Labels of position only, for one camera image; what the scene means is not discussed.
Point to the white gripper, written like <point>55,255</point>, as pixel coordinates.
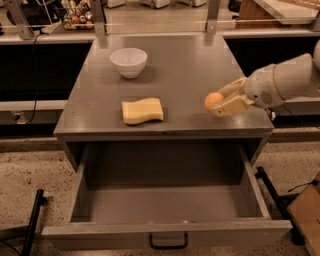
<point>261,86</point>

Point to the orange fruit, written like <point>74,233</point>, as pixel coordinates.
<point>213,99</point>

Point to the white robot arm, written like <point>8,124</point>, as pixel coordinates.
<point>298,77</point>

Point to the grey cabinet counter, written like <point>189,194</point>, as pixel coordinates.
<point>181,70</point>

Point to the open grey top drawer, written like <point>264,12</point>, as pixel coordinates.
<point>125,191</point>

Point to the yellow sponge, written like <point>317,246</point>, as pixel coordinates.
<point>141,111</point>

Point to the white ceramic bowl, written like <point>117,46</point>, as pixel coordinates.
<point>129,62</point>

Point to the black metal leg right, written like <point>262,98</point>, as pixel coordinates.
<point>297,237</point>

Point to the black metal leg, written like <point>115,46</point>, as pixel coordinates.
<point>27,231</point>
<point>297,237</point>

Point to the cardboard box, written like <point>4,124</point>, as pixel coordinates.
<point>305,211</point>

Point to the pile of colourful items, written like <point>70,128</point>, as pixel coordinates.
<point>78,15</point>

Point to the black metal leg left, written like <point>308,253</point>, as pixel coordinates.
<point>27,231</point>

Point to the black drawer handle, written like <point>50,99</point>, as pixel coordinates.
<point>168,242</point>

